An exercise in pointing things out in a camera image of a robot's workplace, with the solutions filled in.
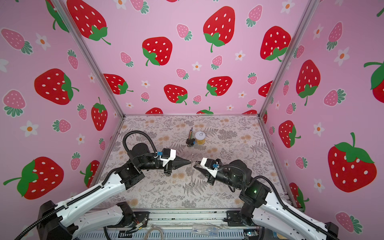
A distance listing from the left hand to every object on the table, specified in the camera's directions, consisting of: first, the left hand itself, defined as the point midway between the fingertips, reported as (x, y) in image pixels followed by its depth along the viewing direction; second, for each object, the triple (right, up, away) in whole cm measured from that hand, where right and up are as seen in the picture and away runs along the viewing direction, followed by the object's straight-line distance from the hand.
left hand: (189, 160), depth 60 cm
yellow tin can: (+5, +8, +42) cm, 43 cm away
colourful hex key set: (-2, +4, +44) cm, 45 cm away
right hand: (+3, -1, +3) cm, 4 cm away
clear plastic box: (+7, -36, +11) cm, 38 cm away
